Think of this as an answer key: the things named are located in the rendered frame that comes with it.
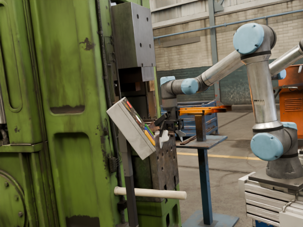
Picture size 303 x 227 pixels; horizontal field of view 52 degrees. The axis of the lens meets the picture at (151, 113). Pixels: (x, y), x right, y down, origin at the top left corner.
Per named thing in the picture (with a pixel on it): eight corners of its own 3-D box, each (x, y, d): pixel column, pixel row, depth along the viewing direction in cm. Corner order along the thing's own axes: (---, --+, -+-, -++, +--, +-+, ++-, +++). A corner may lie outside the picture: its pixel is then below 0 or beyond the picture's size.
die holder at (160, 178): (179, 182, 237) (174, 125, 232) (161, 202, 203) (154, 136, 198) (117, 179, 260) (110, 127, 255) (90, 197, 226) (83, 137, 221)
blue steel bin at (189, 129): (219, 133, 635) (217, 98, 627) (207, 142, 567) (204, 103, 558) (167, 133, 695) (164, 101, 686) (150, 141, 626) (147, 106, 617)
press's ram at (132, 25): (160, 66, 228) (155, 11, 224) (137, 66, 194) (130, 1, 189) (112, 71, 246) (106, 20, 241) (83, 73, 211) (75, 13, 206)
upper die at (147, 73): (154, 79, 217) (153, 66, 216) (142, 81, 199) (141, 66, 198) (104, 84, 235) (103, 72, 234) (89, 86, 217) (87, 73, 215)
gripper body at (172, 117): (173, 133, 150) (171, 108, 149) (162, 131, 157) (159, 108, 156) (184, 129, 155) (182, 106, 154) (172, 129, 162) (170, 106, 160)
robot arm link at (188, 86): (202, 76, 149) (183, 78, 156) (188, 78, 140) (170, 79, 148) (203, 93, 149) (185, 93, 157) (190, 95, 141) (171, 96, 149)
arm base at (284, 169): (309, 171, 134) (309, 149, 133) (293, 181, 125) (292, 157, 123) (276, 165, 146) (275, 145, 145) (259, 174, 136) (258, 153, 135)
